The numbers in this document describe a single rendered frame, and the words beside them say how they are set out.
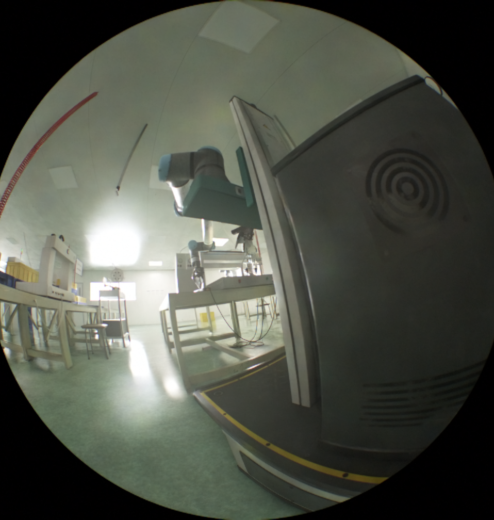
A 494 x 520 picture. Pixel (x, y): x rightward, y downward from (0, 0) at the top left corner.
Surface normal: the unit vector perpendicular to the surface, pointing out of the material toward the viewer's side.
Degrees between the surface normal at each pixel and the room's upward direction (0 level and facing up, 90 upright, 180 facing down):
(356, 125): 90
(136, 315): 90
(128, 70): 180
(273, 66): 180
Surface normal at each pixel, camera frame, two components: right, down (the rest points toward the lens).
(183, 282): 0.52, -0.30
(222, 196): 0.16, 0.95
